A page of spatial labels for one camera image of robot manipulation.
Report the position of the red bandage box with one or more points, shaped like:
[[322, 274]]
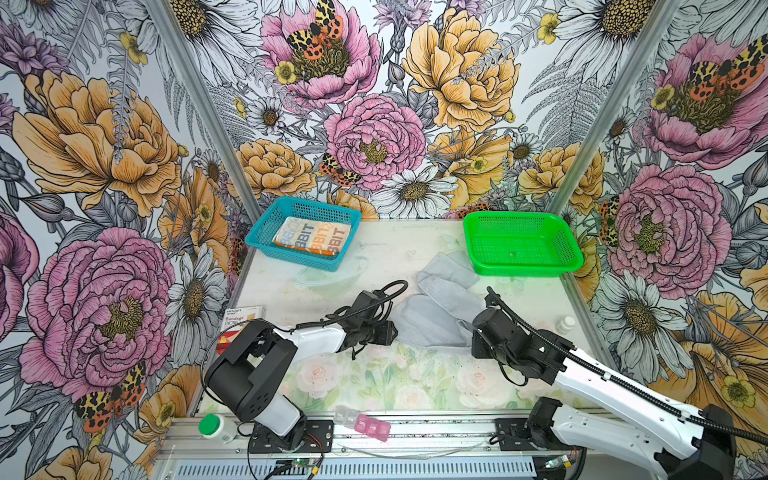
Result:
[[233, 322]]

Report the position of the blue beige patterned towel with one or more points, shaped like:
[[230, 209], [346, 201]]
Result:
[[308, 232]]

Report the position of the small white bottle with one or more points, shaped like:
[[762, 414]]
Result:
[[566, 324]]

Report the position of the pink clear pill organizer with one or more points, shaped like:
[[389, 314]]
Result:
[[362, 423]]

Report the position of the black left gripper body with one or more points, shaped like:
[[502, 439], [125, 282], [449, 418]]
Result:
[[376, 333]]

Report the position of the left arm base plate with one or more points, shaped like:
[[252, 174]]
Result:
[[313, 436]]

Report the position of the grey towel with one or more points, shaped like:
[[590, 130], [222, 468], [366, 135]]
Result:
[[439, 316]]

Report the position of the aluminium frame post right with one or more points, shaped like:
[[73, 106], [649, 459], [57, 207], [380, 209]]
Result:
[[650, 36]]

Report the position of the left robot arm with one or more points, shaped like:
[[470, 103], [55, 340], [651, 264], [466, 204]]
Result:
[[247, 376]]

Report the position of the aluminium front rail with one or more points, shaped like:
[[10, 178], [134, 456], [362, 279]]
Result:
[[421, 445]]

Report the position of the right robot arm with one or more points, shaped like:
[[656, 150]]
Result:
[[669, 439]]

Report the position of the teal plastic basket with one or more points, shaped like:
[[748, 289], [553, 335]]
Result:
[[261, 234]]

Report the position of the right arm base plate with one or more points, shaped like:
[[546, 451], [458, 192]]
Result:
[[512, 435]]

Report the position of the orange white lion towel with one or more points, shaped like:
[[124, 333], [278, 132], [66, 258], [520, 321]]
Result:
[[315, 249]]

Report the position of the green plastic basket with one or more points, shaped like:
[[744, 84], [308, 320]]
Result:
[[521, 244]]

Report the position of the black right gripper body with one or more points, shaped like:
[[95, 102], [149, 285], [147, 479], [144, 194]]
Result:
[[482, 350]]

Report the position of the white bottle green cap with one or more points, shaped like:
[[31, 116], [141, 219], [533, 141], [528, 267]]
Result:
[[217, 427]]

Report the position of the aluminium frame post left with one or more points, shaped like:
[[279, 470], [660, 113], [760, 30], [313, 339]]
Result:
[[185, 64]]

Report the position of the aluminium frame post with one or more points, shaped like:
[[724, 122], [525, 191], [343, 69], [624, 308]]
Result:
[[185, 64], [650, 36]]

